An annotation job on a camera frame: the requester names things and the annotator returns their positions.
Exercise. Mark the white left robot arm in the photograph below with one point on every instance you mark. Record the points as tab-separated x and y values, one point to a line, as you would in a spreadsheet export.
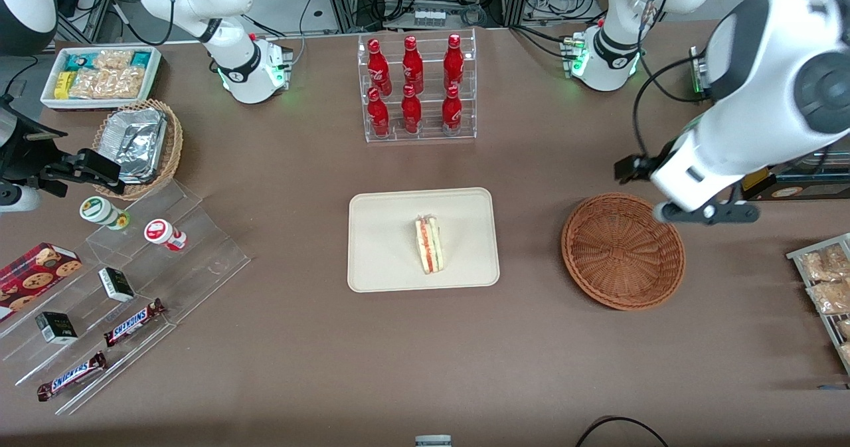
764	68

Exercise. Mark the white snack bin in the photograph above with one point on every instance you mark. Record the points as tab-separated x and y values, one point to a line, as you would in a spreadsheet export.
99	103

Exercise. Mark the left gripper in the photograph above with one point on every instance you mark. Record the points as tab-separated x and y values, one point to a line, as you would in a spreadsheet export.
643	167

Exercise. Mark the light tan wicker basket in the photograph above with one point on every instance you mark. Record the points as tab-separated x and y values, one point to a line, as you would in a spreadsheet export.
174	141

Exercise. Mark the aluminium foil tray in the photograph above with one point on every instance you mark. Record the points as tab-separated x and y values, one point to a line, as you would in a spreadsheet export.
136	141

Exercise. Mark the snickers chocolate bar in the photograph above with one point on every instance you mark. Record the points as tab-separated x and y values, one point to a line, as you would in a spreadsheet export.
72	376
133	323

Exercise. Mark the small clear cracker bag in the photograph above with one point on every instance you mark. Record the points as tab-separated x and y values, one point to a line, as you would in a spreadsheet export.
113	60

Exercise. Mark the red tartan cookie box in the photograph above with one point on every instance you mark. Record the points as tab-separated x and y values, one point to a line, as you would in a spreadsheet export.
33	277

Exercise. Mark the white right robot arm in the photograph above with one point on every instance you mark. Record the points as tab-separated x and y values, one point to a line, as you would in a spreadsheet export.
239	62

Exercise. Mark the yellow snack pack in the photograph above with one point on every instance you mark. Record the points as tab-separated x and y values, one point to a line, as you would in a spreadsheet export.
63	85

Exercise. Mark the small grey device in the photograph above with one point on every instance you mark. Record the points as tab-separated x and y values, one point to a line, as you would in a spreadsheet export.
433	442

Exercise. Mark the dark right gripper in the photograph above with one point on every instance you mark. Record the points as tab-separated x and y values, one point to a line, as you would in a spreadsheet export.
28	157

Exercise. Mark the clear acrylic stepped shelf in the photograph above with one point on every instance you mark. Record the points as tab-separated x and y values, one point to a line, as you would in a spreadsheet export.
199	261

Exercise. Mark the red lid yogurt cup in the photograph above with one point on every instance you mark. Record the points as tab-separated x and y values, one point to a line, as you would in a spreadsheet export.
161	232

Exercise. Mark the green lid yogurt cup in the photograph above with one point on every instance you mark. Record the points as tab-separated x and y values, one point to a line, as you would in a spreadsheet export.
99	210

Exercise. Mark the teal snack packet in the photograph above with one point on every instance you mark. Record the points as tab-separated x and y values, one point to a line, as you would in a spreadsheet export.
141	60
81	62

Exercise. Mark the large clear cracker bag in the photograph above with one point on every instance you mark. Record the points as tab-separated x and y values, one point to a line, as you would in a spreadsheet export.
109	84

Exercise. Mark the red cola bottle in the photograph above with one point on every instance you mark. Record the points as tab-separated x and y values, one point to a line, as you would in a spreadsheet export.
412	65
378	65
411	111
378	115
451	111
453	62

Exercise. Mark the triangular sandwich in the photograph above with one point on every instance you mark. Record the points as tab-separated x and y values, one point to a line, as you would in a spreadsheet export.
429	244

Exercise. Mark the white power strip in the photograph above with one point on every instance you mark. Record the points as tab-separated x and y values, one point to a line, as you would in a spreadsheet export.
429	18

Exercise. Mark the clear bag of pastries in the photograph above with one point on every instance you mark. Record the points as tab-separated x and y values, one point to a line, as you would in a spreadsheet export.
845	354
830	297
845	329
823	264

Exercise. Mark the clear acrylic bottle rack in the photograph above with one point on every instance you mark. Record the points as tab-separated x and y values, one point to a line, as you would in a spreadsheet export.
431	78

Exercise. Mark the small black box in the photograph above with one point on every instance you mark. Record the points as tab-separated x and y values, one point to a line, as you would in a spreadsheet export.
56	328
116	284

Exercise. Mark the round brown wicker basket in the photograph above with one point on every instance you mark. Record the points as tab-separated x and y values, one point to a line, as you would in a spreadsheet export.
621	254

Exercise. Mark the beige plastic tray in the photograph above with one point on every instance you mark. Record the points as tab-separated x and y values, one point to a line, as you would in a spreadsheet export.
385	248

